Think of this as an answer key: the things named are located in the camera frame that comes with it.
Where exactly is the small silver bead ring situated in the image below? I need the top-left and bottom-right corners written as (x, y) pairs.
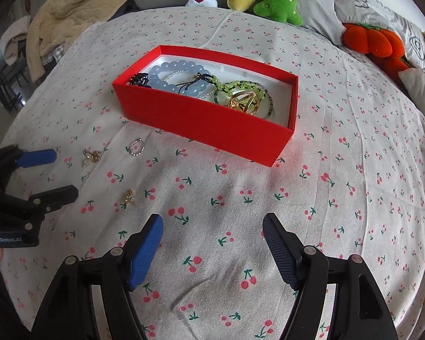
top-left (128, 137), bottom-right (146, 158)

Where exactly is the orange persimmon plush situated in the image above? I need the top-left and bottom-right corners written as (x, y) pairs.
top-left (342, 23), bottom-right (410, 87)

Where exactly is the gold crown ring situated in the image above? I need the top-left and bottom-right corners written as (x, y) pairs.
top-left (82, 148), bottom-right (103, 168)

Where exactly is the gold flower earring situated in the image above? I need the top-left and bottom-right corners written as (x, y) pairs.
top-left (120, 190), bottom-right (136, 210)

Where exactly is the beige quilted blanket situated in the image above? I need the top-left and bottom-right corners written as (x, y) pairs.
top-left (26, 0), bottom-right (128, 82)

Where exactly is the red cardboard box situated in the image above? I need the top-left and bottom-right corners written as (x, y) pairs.
top-left (112, 45), bottom-right (299, 167)

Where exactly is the cherry print bed sheet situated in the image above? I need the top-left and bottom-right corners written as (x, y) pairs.
top-left (1, 7), bottom-right (425, 339)

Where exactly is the light blue bead bracelet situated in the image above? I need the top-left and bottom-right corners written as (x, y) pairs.
top-left (147, 60), bottom-right (213, 99)

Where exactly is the white deer print pillow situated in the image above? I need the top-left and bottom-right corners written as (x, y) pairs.
top-left (398, 68), bottom-right (425, 116)

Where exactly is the green tree plush toy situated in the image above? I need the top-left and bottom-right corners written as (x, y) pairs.
top-left (253, 0), bottom-right (303, 26)

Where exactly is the white printed pillow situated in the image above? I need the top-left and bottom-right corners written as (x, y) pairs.
top-left (335, 0), bottom-right (425, 69)

